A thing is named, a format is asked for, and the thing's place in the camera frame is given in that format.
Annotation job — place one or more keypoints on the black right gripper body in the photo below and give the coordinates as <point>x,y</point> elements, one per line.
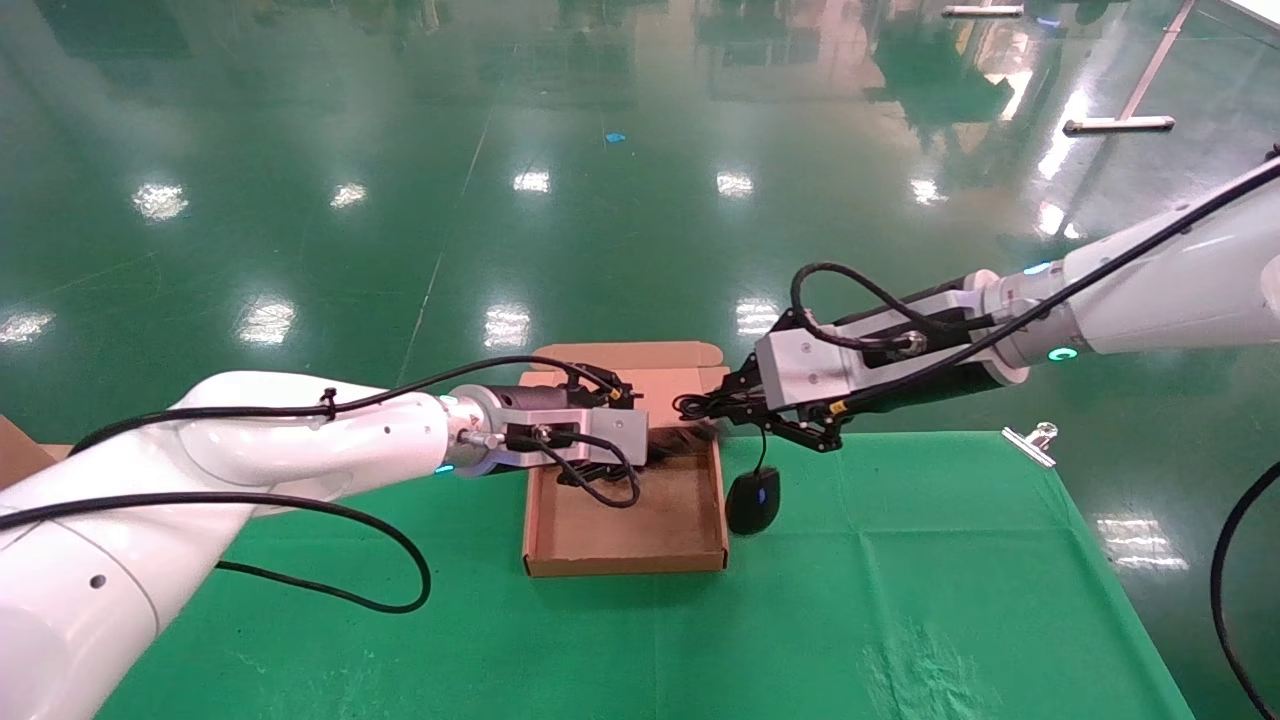
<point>740,395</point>

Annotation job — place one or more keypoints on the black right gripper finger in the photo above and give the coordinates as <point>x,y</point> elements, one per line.
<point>815,432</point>
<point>715,408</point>

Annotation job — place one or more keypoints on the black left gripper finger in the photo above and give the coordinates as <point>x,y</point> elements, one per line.
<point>668,453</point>
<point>675,433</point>

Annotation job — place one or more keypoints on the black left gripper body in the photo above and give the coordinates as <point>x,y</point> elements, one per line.
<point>656,440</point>

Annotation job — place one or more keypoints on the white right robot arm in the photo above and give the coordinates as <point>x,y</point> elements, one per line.
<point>1180,290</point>

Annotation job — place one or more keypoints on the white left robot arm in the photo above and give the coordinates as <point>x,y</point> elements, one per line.
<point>300,440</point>

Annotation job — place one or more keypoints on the open brown cardboard box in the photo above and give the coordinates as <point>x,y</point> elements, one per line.
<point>620,540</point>

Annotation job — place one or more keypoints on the green tablecloth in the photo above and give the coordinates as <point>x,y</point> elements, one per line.
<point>700,640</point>

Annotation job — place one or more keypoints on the silver binder clip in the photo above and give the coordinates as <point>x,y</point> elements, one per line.
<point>1030,445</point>

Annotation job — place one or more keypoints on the white table foot bar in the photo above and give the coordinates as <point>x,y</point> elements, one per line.
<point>985,12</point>

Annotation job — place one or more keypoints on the brown cardboard carton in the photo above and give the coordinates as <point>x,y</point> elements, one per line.
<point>20,450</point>

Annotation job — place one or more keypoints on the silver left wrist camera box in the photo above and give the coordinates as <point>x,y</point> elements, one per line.
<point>615,437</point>

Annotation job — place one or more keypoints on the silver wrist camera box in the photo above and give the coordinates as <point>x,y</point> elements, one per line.
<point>615,437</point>
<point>810,370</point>

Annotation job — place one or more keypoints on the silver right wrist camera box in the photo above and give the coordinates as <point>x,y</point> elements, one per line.
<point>810,370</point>

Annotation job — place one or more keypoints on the white table leg frame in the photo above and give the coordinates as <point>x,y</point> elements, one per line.
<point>1120,125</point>

